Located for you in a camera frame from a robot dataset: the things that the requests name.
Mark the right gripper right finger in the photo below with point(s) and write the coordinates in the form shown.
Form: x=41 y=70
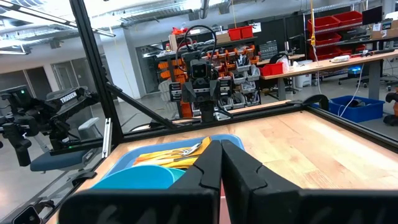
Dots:
x=295 y=208

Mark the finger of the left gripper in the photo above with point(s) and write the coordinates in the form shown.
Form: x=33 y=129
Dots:
x=188 y=92
x=215 y=90

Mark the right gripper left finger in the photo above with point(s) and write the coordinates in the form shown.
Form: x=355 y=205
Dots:
x=155 y=207

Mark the blue bowl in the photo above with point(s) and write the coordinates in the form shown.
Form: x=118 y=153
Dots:
x=136 y=177

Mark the teal plate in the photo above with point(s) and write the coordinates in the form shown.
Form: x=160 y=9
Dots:
x=179 y=174

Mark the yellow cloth napkin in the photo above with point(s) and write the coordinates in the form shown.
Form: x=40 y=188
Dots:
x=155 y=158

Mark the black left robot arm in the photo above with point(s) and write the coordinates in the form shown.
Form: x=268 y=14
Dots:
x=207 y=110

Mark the blue plastic tray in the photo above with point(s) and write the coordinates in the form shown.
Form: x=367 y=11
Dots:
x=124 y=161

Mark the red storage bin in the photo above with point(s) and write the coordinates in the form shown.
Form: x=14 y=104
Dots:
x=234 y=33
x=272 y=69
x=247 y=31

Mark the white waste bin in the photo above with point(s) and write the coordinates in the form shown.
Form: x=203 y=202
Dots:
x=303 y=76

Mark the wooden workbench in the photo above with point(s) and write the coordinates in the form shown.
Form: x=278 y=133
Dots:
x=326 y=65

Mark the wooden utensil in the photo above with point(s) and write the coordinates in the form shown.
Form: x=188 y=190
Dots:
x=312 y=25

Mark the blue floor bin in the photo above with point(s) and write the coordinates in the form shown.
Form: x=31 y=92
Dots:
x=360 y=109

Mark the shelf of red bins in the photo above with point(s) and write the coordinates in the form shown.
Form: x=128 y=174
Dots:
x=332 y=31

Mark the black orange machine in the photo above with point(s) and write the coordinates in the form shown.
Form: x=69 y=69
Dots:
x=392 y=107

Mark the black flat monitor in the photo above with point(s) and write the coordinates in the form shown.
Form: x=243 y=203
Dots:
x=372 y=15

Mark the labelled cardboard box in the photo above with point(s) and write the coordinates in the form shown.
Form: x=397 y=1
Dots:
x=385 y=29

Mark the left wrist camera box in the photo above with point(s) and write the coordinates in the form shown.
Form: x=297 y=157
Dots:
x=199 y=69

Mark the silver frame bracket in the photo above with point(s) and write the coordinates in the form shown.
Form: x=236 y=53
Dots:
x=107 y=137

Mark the black aluminium table frame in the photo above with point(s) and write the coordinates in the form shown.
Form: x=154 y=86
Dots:
x=93 y=68

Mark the small black camera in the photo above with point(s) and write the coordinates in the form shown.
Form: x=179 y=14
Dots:
x=27 y=216

